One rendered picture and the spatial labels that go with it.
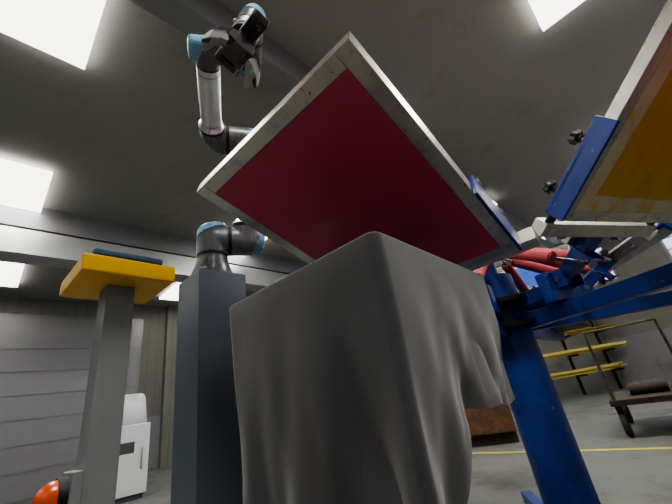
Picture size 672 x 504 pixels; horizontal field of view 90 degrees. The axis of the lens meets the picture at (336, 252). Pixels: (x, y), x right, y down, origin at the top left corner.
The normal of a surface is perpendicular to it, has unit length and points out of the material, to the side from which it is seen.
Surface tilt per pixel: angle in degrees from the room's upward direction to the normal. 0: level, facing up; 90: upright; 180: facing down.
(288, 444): 89
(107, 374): 90
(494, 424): 90
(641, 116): 148
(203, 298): 90
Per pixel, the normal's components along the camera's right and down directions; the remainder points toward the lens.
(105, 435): 0.72, -0.38
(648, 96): 0.28, 0.54
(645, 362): -0.71, -0.18
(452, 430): 0.48, -0.37
